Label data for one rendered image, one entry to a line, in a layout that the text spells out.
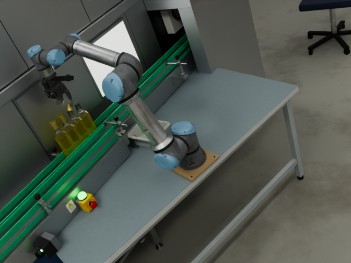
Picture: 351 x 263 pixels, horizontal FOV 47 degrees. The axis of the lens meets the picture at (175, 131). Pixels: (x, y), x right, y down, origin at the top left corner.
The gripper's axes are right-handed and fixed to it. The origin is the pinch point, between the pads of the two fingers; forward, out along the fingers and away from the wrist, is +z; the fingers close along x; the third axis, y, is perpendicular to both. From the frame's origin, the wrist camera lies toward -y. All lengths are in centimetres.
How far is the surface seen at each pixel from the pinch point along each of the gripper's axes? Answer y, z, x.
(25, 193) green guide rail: 45, 23, -4
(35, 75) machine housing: 2.1, -18.7, -12.6
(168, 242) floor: -3, 117, 18
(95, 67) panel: -34.9, -0.5, -11.5
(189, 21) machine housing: -96, 2, 19
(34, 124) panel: 17.7, 1.7, -12.1
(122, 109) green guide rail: -26.6, 23.1, 4.9
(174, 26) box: -109, 12, -6
